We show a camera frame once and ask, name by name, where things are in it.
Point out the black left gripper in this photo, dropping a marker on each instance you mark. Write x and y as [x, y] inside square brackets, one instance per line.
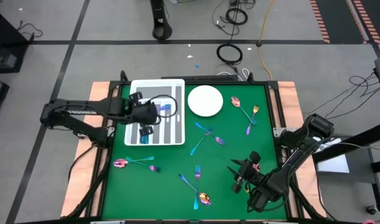
[143, 113]

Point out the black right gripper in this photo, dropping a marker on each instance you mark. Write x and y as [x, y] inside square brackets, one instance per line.
[250, 172]

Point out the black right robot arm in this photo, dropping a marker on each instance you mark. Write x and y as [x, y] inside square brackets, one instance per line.
[280, 180]

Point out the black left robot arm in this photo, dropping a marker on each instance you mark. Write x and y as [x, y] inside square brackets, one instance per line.
[84, 109]

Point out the white plastic cutlery tray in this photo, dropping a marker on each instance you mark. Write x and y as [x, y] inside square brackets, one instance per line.
[152, 87]

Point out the wooden table board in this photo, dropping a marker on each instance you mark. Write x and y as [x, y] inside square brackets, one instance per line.
[99, 88]

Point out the grey metal mounting plate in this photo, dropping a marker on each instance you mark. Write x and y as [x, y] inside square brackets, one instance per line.
[81, 136]
[278, 131]

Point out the iridescent fork with gold head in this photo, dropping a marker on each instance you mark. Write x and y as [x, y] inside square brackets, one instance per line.
[256, 109]

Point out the white round plate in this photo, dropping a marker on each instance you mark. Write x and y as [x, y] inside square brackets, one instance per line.
[205, 101]

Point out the black power strip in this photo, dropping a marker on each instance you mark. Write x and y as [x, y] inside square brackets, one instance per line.
[199, 77]

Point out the green table mat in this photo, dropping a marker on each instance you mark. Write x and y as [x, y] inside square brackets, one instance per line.
[165, 183]

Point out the white panel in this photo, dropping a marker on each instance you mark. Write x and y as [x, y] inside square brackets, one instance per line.
[333, 163]

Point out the black floor stand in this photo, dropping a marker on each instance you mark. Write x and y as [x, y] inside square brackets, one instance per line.
[157, 9]

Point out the black round caster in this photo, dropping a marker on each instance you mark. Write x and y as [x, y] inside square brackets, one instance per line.
[371, 209]

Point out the pink object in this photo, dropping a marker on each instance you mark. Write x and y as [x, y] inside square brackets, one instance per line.
[369, 221]

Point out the black cabinet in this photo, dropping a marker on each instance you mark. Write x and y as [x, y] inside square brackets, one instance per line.
[6, 37]

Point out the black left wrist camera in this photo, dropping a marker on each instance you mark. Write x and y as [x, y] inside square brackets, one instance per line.
[145, 131]

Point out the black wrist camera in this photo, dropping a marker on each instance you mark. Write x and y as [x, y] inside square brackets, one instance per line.
[255, 157]
[145, 131]

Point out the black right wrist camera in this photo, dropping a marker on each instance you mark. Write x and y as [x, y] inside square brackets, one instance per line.
[255, 157]

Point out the black metal stand frame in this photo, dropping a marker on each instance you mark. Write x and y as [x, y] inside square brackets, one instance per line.
[349, 143]

